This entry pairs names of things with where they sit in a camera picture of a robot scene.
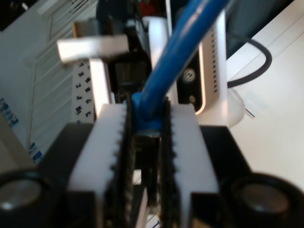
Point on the gripper camera bar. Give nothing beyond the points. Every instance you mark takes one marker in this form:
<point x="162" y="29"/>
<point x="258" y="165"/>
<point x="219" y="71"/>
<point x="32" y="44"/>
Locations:
<point x="221" y="102"/>

